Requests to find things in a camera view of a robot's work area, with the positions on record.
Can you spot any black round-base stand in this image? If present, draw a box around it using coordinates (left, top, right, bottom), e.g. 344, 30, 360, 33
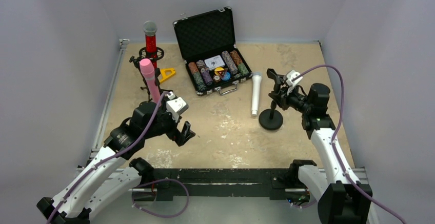
259, 68, 286, 131
150, 68, 171, 103

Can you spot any white microphone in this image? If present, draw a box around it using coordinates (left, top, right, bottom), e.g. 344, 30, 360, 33
251, 72, 262, 117

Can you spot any pink microphone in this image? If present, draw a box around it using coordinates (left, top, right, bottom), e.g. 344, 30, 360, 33
139, 58, 155, 92

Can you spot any black tripod microphone stand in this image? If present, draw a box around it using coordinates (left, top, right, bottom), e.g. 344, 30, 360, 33
129, 47, 176, 101

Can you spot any red glitter microphone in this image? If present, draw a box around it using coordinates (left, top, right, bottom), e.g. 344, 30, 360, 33
143, 21, 157, 68

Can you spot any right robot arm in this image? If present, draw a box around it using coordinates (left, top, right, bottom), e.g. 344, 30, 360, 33
269, 83, 372, 223

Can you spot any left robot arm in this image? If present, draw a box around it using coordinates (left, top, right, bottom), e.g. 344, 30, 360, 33
37, 97, 195, 223

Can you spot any white playing card box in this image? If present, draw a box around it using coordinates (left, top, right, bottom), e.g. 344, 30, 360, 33
204, 55, 225, 71

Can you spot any black poker chip case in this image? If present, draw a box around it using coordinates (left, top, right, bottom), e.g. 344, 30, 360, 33
172, 7, 253, 96

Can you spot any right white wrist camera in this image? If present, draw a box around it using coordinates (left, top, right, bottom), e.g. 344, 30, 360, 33
284, 70, 303, 95

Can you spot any yellow triangular plastic frame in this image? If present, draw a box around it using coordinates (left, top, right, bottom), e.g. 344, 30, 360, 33
160, 68, 176, 83

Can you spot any aluminium corner rail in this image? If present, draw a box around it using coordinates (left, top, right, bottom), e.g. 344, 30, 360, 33
91, 38, 130, 154

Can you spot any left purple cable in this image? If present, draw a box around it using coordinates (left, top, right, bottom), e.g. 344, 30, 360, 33
46, 91, 190, 224

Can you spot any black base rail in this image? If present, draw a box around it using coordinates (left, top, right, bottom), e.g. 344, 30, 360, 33
133, 168, 314, 205

